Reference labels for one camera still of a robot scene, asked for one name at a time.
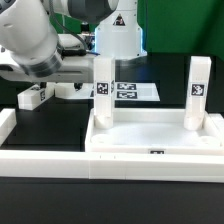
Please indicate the white fence block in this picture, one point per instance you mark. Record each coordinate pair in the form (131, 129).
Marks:
(219, 123)
(7, 123)

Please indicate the white desk top tray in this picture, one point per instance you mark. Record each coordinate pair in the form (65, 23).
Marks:
(153, 131)

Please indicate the white marker sheet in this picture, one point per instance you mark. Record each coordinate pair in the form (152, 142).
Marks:
(125, 91)

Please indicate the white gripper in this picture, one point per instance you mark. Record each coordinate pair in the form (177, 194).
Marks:
(77, 70)

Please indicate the white front fence bar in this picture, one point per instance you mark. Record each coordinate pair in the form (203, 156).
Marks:
(162, 167)

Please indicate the white left fence block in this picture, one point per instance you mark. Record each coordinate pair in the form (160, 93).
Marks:
(7, 123)

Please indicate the white right fence block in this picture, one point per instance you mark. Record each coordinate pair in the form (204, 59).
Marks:
(219, 123)

